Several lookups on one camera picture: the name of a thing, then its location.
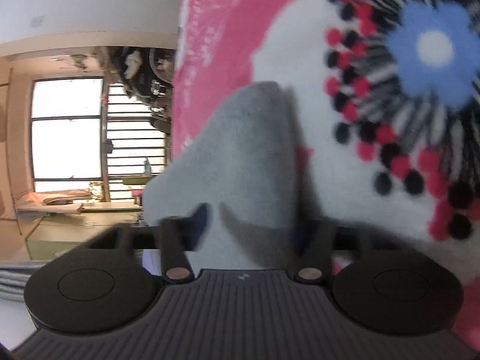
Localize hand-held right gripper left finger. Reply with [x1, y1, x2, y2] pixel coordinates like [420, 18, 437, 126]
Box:
[89, 202, 210, 283]

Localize pink floral bed blanket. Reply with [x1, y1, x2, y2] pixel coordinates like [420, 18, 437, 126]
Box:
[170, 0, 480, 360]

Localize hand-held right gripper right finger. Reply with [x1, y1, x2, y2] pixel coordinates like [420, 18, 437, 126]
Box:
[293, 220, 376, 283]

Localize striped cloth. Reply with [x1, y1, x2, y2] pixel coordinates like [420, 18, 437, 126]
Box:
[0, 262, 42, 301]

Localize black wheelchair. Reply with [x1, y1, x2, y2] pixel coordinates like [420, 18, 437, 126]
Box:
[95, 45, 177, 136]

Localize barred window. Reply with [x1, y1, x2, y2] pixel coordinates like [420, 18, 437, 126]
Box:
[30, 77, 167, 196]

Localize pale green cabinet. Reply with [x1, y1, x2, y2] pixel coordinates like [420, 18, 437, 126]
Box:
[26, 200, 147, 261]

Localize grey sweatshirt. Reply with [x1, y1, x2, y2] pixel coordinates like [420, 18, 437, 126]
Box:
[142, 82, 301, 271]

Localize stack of folded cloth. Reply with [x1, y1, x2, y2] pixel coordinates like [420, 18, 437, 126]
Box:
[17, 189, 92, 218]

